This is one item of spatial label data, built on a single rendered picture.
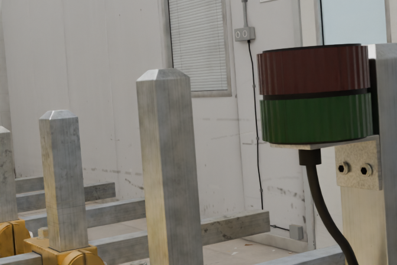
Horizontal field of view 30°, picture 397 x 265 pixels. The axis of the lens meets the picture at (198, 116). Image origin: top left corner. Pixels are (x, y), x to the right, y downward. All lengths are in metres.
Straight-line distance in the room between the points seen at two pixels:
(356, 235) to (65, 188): 0.48
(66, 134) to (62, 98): 7.09
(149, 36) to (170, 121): 5.52
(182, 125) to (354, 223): 0.23
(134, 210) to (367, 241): 0.82
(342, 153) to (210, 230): 0.59
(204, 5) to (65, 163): 4.68
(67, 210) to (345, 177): 0.48
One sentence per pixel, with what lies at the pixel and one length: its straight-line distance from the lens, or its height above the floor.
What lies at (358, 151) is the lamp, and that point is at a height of 1.11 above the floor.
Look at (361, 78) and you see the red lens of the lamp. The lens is 0.39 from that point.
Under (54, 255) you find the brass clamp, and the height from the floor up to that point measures 0.97.
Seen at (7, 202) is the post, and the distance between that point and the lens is 1.10.
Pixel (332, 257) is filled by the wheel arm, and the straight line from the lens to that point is 0.80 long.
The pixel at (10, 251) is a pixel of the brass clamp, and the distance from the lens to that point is 1.08.
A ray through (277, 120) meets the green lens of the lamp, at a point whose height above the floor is 1.13.
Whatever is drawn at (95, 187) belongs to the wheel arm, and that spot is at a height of 0.96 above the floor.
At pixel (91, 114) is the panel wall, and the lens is 7.29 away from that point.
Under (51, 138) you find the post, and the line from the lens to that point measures 0.85.
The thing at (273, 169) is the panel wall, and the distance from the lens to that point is 4.88.
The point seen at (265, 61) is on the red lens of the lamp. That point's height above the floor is 1.16.
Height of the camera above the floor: 1.16
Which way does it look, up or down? 3 degrees down
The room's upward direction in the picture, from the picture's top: 4 degrees counter-clockwise
